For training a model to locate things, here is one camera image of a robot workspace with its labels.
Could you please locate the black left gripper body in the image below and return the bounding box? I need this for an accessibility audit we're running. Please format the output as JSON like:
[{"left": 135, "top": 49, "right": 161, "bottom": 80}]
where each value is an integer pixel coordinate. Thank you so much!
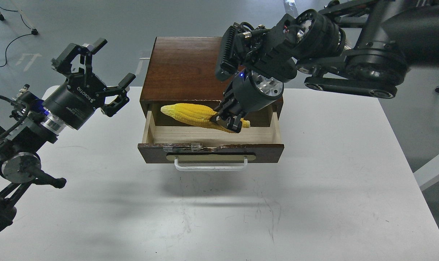
[{"left": 42, "top": 73, "right": 107, "bottom": 129}]

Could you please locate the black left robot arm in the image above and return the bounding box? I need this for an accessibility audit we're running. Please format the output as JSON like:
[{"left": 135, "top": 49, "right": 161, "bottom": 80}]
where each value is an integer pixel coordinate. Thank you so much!
[{"left": 0, "top": 38, "right": 135, "bottom": 232}]

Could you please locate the dark wooden cabinet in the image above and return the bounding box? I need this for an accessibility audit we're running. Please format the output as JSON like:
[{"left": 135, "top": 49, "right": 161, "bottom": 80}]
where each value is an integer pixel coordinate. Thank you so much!
[{"left": 139, "top": 37, "right": 284, "bottom": 116}]

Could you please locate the wooden drawer with white handle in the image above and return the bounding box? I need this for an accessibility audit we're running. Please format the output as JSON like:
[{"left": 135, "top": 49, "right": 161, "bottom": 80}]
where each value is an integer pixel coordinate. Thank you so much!
[{"left": 137, "top": 104, "right": 284, "bottom": 163}]

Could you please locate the white rack leg with casters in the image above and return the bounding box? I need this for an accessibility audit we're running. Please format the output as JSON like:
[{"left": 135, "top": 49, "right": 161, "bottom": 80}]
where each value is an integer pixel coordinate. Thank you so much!
[{"left": 0, "top": 0, "right": 39, "bottom": 36}]

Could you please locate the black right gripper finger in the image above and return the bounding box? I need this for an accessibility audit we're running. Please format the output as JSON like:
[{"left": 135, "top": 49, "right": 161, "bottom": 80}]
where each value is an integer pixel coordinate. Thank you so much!
[
  {"left": 210, "top": 101, "right": 234, "bottom": 125},
  {"left": 221, "top": 112, "right": 244, "bottom": 133}
]

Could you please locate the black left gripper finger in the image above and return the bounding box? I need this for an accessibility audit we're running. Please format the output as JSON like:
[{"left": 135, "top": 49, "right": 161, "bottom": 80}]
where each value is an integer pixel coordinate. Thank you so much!
[
  {"left": 51, "top": 38, "right": 108, "bottom": 78},
  {"left": 96, "top": 73, "right": 136, "bottom": 117}
]

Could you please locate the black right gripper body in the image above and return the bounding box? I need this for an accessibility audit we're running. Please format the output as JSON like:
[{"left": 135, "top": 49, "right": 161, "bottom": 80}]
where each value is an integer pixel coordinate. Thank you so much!
[{"left": 223, "top": 70, "right": 284, "bottom": 116}]

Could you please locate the yellow corn cob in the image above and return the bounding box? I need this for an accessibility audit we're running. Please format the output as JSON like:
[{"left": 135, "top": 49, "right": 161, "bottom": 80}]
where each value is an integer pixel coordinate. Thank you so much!
[{"left": 160, "top": 103, "right": 233, "bottom": 133}]

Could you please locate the white furniture edge with caster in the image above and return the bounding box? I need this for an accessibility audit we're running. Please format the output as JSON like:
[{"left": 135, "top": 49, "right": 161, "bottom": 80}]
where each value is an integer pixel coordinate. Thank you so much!
[{"left": 413, "top": 71, "right": 439, "bottom": 192}]

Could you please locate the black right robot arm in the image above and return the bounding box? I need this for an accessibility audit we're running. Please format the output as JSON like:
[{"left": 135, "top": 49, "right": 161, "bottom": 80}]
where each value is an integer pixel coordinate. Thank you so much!
[{"left": 210, "top": 0, "right": 439, "bottom": 133}]

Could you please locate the black floor cable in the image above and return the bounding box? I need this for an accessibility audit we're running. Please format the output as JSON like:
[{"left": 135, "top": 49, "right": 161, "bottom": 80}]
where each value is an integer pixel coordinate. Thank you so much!
[{"left": 0, "top": 0, "right": 39, "bottom": 69}]

